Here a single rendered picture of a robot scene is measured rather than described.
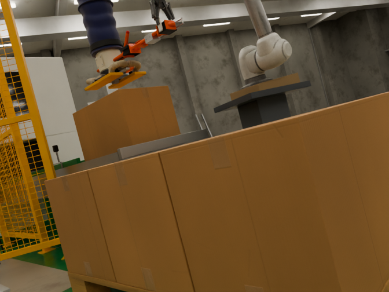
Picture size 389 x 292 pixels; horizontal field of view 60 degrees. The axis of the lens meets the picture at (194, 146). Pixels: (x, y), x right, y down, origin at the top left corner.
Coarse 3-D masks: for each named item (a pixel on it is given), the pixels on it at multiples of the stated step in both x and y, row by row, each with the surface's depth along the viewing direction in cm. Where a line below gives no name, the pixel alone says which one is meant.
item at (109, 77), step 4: (108, 72) 219; (112, 72) 210; (116, 72) 213; (120, 72) 215; (104, 76) 214; (108, 76) 211; (112, 76) 213; (116, 76) 216; (96, 80) 228; (100, 80) 217; (104, 80) 217; (108, 80) 220; (112, 80) 222; (92, 84) 225; (96, 84) 222; (100, 84) 225; (104, 84) 228; (88, 88) 229; (92, 88) 230; (96, 88) 234
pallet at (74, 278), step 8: (72, 272) 141; (72, 280) 141; (80, 280) 136; (88, 280) 131; (96, 280) 126; (104, 280) 121; (72, 288) 143; (80, 288) 137; (88, 288) 134; (96, 288) 137; (104, 288) 139; (120, 288) 114; (128, 288) 110; (136, 288) 107; (384, 288) 72
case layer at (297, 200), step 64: (256, 128) 65; (320, 128) 64; (384, 128) 90; (64, 192) 131; (128, 192) 100; (192, 192) 81; (256, 192) 68; (320, 192) 60; (384, 192) 82; (64, 256) 143; (128, 256) 107; (192, 256) 85; (256, 256) 71; (320, 256) 61; (384, 256) 75
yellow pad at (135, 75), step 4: (132, 72) 232; (136, 72) 224; (140, 72) 226; (144, 72) 228; (128, 76) 228; (132, 76) 227; (136, 76) 230; (140, 76) 233; (120, 80) 234; (124, 80) 232; (128, 80) 234; (132, 80) 237; (112, 84) 242; (116, 84) 238; (120, 84) 241; (124, 84) 244; (108, 88) 246; (112, 88) 247; (116, 88) 250
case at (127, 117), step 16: (112, 96) 200; (128, 96) 200; (144, 96) 208; (160, 96) 218; (80, 112) 229; (96, 112) 216; (112, 112) 203; (128, 112) 198; (144, 112) 206; (160, 112) 215; (80, 128) 233; (96, 128) 219; (112, 128) 207; (128, 128) 196; (144, 128) 204; (160, 128) 213; (176, 128) 222; (80, 144) 237; (96, 144) 223; (112, 144) 210; (128, 144) 199
